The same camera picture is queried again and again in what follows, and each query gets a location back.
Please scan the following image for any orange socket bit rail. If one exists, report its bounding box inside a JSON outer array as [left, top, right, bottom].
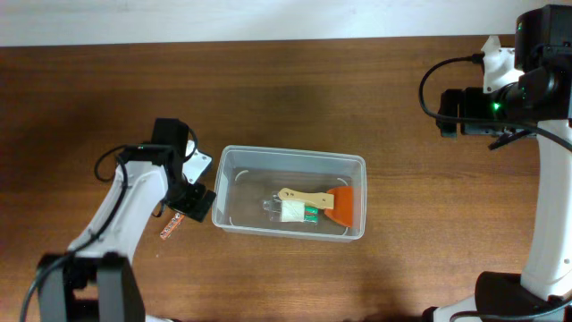
[[160, 213, 185, 241]]

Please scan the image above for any clear case of screwdrivers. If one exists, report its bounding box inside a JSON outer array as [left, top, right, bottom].
[[263, 193, 319, 225]]

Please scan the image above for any orange scraper with wooden handle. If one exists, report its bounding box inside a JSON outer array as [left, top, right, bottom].
[[278, 186, 354, 227]]

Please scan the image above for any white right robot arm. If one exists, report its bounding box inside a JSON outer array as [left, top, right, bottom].
[[418, 4, 571, 322]]

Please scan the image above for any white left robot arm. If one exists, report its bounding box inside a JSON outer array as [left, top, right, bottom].
[[20, 118, 216, 321]]

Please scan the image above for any clear plastic container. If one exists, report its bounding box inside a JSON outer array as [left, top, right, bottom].
[[212, 145, 367, 242]]

